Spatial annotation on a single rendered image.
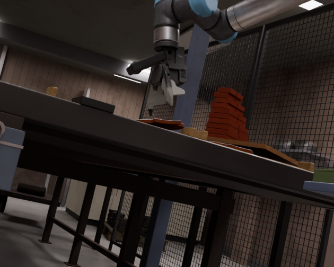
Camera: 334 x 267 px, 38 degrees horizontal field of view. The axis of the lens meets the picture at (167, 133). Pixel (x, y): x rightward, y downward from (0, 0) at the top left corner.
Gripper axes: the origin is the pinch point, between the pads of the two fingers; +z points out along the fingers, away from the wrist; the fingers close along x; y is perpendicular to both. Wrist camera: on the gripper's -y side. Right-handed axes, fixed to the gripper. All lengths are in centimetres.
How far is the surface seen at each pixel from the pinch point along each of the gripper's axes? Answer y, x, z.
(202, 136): 9.8, -8.5, 7.5
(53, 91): -31.5, -9.1, 0.0
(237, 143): 52, 40, 0
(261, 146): 58, 32, 2
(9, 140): -43, -28, 15
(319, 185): 20, -42, 22
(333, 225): 366, 323, 40
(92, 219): 167, 640, 41
